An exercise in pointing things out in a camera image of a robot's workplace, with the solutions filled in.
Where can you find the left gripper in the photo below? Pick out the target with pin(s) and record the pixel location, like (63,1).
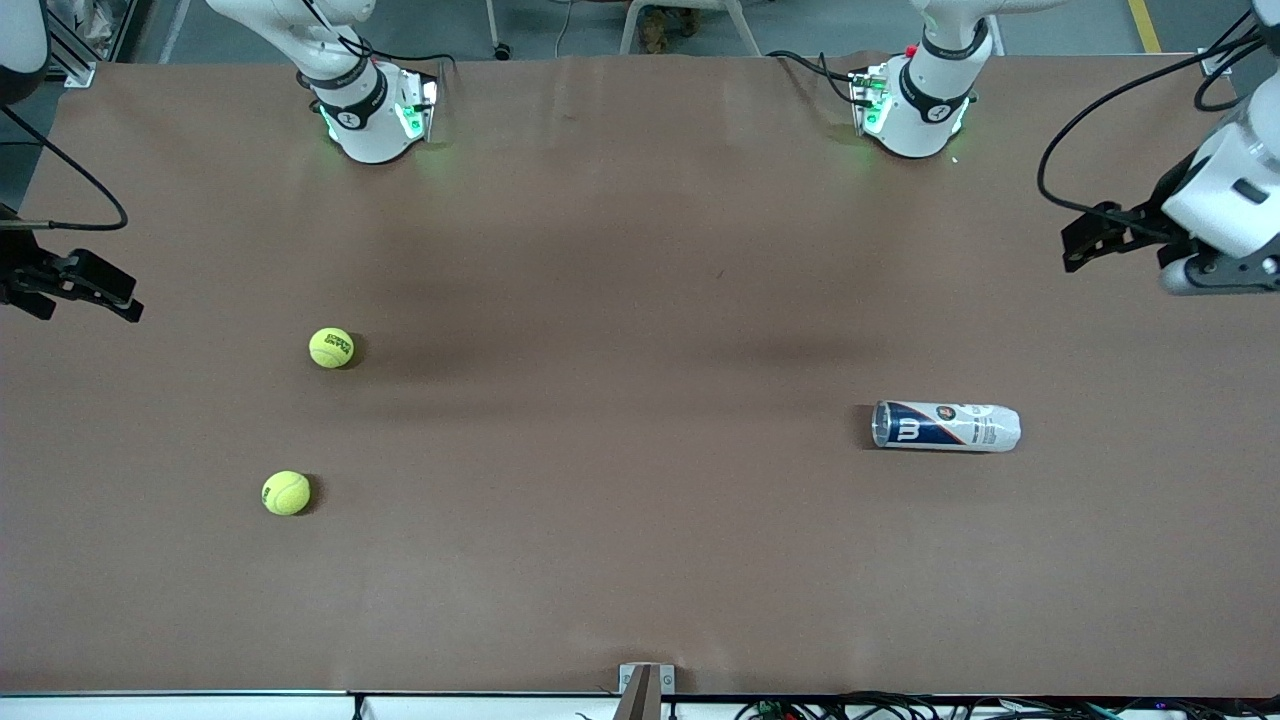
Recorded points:
(1150,219)

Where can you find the yellow tennis ball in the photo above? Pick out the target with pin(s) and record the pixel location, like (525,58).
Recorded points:
(331,347)
(286,493)

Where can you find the blue white tennis ball can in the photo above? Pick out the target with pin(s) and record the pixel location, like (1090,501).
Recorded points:
(950,425)

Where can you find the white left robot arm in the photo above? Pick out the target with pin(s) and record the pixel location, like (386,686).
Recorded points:
(920,100)

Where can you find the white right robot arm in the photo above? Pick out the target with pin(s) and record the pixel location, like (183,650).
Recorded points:
(370,120)

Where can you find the white stool legs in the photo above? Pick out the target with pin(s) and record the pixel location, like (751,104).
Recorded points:
(745,33)

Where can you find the white table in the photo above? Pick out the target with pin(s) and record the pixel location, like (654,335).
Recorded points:
(200,708)

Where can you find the metal pole with caster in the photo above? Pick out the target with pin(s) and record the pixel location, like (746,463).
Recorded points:
(500,48)

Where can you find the brown table cover sheet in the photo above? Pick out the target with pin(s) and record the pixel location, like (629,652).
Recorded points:
(640,300)

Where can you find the small brown object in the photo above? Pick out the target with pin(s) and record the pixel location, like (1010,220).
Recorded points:
(660,35)

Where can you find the silver aluminium frame profile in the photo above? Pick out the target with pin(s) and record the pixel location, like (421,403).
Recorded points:
(1215,65)
(75,65)

